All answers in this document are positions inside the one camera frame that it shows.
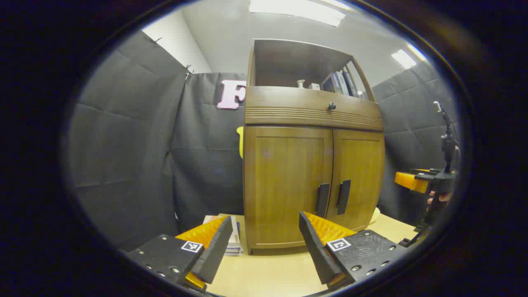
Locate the small white box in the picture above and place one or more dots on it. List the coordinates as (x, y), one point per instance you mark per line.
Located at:
(314, 86)

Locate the blue book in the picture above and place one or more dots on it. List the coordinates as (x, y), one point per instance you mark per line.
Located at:
(328, 84)

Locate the small ceiling light panel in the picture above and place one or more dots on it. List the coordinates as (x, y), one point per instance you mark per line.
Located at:
(404, 58)

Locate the wooden cabinet door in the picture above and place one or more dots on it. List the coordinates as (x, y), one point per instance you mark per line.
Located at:
(280, 181)
(363, 165)

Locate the large ceiling light panel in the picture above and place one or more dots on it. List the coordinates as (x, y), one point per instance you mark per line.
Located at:
(297, 10)

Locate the wooden double-door shoe cabinet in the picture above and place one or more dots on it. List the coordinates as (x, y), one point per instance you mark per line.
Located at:
(309, 103)

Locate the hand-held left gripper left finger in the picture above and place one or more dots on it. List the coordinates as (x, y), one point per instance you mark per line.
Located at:
(214, 251)

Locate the grey book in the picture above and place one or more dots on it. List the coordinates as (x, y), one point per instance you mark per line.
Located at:
(340, 83)

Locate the stack of books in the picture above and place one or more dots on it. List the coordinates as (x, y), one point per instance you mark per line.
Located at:
(236, 239)

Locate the small white vase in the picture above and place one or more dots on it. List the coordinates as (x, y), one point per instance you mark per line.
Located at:
(300, 83)

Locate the black backdrop cloth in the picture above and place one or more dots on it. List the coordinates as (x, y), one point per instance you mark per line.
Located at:
(123, 144)

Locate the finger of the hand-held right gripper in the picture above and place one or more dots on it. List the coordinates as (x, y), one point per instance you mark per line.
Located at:
(410, 180)

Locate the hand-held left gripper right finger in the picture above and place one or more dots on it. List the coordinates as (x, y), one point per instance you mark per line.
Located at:
(315, 247)

